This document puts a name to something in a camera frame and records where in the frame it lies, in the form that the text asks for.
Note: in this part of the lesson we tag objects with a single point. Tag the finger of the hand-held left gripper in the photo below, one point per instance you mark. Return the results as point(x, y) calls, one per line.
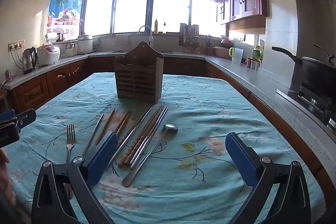
point(25, 119)
point(6, 116)

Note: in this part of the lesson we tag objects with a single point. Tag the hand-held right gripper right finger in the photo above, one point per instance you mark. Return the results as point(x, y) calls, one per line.
point(241, 161)

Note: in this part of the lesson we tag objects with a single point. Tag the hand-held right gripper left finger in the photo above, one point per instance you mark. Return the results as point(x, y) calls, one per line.
point(102, 158)

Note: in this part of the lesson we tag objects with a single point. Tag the thin metal chopstick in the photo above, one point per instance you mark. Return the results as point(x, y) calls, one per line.
point(95, 129)

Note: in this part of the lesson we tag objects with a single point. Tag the wooden chopstick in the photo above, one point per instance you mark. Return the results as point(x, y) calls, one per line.
point(143, 134)
point(139, 134)
point(121, 121)
point(126, 122)
point(106, 125)

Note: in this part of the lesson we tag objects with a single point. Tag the metal fork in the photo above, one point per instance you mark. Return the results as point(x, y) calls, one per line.
point(71, 142)

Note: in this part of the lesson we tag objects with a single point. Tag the metal spoon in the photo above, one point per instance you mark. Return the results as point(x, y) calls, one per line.
point(170, 127)

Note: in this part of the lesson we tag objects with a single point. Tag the wooden utensil holder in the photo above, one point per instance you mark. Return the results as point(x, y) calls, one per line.
point(139, 74)

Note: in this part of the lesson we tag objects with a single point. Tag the person's left hand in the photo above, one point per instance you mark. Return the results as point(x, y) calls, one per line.
point(4, 174)

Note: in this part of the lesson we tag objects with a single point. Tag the steel electric kettle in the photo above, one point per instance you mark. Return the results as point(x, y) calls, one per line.
point(29, 61)

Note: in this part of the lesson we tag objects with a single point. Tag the teal floral tablecloth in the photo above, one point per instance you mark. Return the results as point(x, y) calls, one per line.
point(199, 119)

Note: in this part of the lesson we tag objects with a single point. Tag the white and red rice cooker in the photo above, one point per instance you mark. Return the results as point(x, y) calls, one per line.
point(48, 54)

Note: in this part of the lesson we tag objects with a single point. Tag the gas stove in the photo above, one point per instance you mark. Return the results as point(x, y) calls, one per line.
point(312, 103)

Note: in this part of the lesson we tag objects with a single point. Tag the white electric pot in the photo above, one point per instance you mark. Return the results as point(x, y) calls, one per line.
point(85, 44)

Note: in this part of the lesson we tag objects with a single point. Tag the pink condiment jar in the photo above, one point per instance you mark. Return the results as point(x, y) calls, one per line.
point(248, 61)

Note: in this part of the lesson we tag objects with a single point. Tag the green labelled bottles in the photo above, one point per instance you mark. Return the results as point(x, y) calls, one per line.
point(256, 52)

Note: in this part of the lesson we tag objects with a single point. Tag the pink bowls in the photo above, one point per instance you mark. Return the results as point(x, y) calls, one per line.
point(221, 52)

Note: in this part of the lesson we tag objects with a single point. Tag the black wok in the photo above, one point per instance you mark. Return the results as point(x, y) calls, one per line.
point(315, 71)

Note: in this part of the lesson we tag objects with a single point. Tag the scissors holder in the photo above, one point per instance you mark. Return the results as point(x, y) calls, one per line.
point(208, 44)

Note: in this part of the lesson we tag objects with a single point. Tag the tropical fruit window blind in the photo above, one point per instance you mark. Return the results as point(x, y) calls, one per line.
point(65, 3)

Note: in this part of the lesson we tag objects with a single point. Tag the curved kitchen faucet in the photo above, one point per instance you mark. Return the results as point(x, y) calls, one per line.
point(151, 39)

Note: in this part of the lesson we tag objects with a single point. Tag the large kitchen window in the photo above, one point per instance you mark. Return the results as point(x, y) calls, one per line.
point(131, 3)

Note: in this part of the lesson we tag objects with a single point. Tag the wall power socket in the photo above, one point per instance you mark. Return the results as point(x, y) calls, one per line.
point(16, 45)

